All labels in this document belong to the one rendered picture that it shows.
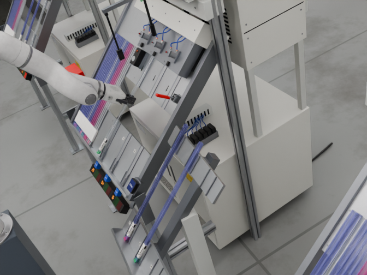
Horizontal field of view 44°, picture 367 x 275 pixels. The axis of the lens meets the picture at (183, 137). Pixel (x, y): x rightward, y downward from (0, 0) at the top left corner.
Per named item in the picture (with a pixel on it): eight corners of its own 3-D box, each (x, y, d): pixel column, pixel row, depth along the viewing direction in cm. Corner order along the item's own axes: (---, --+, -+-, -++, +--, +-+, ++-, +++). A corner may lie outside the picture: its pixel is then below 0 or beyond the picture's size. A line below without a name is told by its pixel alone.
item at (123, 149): (135, 196, 186) (129, 195, 184) (77, 123, 233) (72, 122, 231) (156, 157, 182) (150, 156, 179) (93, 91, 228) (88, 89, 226)
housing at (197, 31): (219, 55, 173) (193, 42, 164) (157, 18, 208) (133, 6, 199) (229, 36, 172) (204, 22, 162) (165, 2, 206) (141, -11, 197)
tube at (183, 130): (128, 240, 168) (125, 240, 167) (126, 238, 169) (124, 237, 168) (188, 126, 150) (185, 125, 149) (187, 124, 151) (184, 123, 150)
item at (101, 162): (138, 199, 188) (124, 197, 183) (81, 126, 235) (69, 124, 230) (140, 197, 188) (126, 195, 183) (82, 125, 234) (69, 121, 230)
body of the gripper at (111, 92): (106, 88, 183) (129, 94, 190) (96, 77, 189) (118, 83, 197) (98, 104, 185) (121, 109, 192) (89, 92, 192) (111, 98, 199)
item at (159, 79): (181, 120, 179) (172, 117, 176) (112, 60, 226) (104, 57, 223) (222, 45, 172) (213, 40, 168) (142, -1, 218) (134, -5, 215)
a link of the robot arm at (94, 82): (102, 86, 181) (93, 76, 187) (72, 78, 172) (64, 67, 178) (93, 103, 184) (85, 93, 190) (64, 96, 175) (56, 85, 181)
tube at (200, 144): (138, 262, 160) (134, 262, 159) (136, 259, 161) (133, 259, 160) (203, 144, 142) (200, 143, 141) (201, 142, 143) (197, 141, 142)
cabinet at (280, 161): (220, 257, 238) (198, 177, 198) (157, 184, 288) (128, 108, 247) (313, 192, 256) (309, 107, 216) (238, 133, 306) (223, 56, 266)
